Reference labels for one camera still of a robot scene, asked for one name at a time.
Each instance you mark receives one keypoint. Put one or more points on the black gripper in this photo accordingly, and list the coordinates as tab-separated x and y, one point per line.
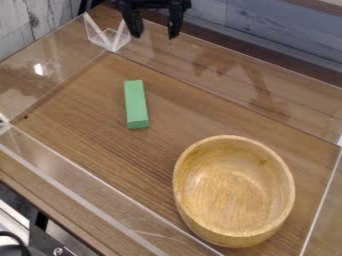
133	18

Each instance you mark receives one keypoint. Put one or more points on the green rectangular block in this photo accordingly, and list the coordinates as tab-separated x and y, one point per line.
137	110

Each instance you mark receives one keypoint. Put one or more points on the brown wooden bowl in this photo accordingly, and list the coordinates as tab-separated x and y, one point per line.
234	190

